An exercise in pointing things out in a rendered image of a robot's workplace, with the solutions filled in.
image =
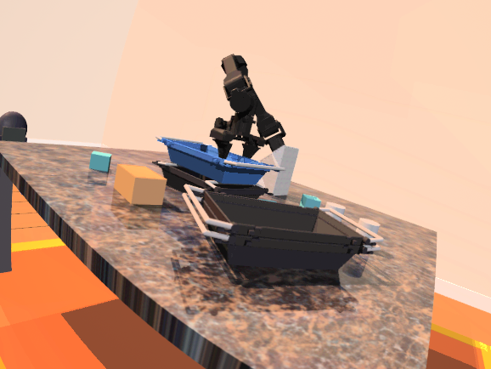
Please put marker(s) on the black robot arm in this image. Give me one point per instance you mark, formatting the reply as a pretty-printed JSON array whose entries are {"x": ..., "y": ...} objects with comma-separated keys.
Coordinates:
[{"x": 243, "y": 99}]

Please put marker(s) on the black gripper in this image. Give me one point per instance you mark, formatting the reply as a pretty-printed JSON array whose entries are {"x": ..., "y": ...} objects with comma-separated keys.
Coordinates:
[{"x": 241, "y": 126}]

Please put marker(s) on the orange block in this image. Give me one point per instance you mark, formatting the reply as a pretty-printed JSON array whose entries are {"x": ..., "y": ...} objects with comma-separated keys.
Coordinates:
[{"x": 140, "y": 185}]

